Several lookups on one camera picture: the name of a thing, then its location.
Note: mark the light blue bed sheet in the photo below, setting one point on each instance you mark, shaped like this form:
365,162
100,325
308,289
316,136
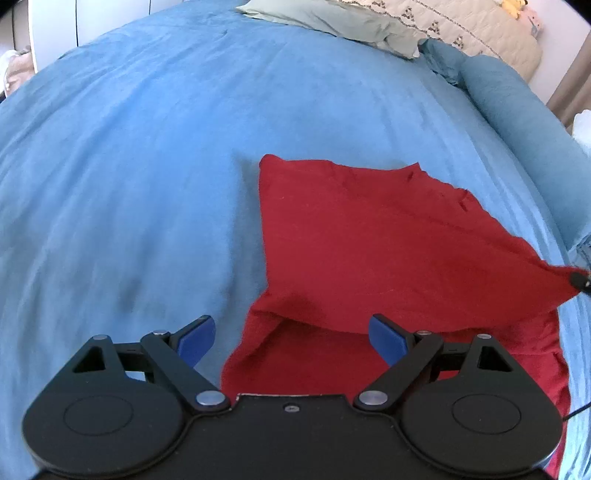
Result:
129,177

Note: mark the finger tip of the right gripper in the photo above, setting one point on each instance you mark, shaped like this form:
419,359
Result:
581,282

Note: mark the white pillow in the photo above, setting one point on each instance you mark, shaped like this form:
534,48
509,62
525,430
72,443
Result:
581,129

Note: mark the yellow plush toy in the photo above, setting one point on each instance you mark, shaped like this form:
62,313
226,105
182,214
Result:
512,7

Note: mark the red long-sleeve sweater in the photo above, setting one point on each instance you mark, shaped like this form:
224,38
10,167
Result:
343,244

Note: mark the beige curtain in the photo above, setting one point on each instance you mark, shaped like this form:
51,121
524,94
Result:
572,95

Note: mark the green flat pillow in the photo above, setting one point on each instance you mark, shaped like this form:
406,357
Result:
340,20

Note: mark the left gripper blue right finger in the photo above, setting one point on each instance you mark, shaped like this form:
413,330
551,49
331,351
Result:
409,357

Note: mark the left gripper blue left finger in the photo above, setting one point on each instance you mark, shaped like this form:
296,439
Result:
173,358

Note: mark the folded teal duvet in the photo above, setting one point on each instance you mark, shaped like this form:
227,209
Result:
558,166

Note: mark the beige quilted headboard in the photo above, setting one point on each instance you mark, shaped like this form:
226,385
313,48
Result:
475,27

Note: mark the white wardrobe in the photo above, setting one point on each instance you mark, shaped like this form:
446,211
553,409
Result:
52,28

